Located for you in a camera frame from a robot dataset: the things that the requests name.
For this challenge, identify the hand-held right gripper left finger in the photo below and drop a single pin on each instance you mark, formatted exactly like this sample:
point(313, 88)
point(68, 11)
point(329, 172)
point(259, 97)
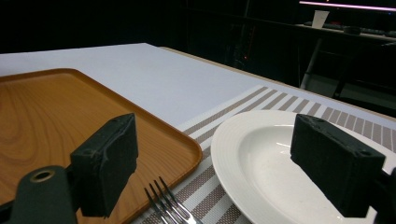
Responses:
point(106, 161)

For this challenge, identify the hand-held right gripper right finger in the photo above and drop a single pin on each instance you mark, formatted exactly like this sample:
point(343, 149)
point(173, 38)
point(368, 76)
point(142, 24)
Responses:
point(336, 168)

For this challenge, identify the brown wooden tray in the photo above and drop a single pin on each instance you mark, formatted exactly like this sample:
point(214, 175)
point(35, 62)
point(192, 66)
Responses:
point(46, 124)

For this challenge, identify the white round plate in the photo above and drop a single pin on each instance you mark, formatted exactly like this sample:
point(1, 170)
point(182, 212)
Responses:
point(264, 177)

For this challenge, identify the silver fork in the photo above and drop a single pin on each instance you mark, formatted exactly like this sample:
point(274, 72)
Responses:
point(174, 209)

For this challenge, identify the white table cover board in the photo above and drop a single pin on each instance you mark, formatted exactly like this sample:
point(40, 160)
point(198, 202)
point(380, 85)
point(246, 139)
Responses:
point(140, 77)

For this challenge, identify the striped placemat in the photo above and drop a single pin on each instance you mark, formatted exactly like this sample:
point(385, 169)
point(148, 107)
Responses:
point(204, 190)

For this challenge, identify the light desk with white leg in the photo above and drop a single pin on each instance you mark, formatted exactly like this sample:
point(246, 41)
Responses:
point(311, 62)

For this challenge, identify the dark keyboard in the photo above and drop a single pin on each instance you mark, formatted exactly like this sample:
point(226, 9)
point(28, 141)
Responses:
point(375, 31)

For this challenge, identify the monitor with lit edge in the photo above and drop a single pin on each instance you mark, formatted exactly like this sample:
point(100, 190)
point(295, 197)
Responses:
point(342, 5)

